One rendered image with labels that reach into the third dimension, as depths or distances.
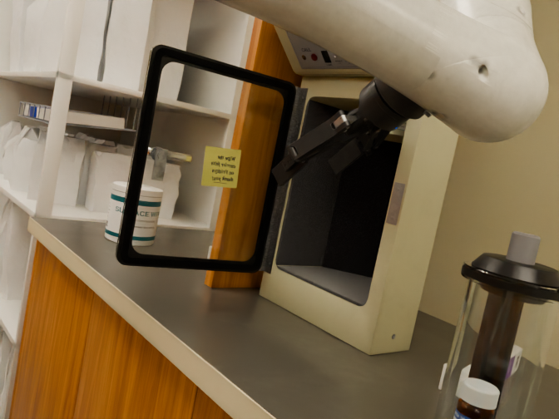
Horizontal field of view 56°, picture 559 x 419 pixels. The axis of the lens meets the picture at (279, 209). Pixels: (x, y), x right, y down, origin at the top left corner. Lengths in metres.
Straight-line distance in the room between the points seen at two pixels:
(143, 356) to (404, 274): 0.48
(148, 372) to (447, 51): 0.72
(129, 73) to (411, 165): 1.29
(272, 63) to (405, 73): 0.64
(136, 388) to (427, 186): 0.62
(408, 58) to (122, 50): 1.55
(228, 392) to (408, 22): 0.49
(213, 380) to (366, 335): 0.30
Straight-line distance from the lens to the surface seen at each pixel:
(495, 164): 1.31
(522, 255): 0.60
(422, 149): 0.91
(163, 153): 0.97
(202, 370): 0.78
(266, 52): 1.13
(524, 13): 0.66
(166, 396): 0.94
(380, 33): 0.51
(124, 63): 1.98
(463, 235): 1.33
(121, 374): 1.09
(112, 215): 1.43
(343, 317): 0.97
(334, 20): 0.50
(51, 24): 2.06
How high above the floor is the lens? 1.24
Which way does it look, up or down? 6 degrees down
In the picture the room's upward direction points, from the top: 11 degrees clockwise
